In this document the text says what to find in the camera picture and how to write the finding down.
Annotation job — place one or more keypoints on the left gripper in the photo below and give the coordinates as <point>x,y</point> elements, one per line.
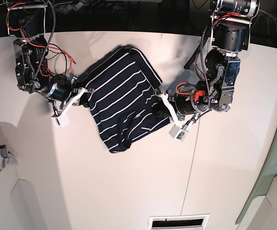
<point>187,99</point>

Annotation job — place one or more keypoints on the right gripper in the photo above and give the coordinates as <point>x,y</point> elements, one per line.
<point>63,92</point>

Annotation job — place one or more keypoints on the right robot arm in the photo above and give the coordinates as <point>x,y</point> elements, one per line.
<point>33,23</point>

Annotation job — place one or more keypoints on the navy white striped t-shirt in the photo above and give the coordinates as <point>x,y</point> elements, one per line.
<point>124,83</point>

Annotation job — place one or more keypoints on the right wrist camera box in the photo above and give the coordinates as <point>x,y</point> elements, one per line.
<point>62,120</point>

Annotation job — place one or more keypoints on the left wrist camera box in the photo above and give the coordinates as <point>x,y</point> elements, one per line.
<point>178,133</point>

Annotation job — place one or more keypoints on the black power strip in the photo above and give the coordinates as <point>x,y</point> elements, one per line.
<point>99,6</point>

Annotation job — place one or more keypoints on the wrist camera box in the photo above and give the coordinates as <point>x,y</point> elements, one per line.
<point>62,120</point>
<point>178,133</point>

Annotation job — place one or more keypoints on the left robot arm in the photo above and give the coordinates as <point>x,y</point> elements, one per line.
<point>225,36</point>

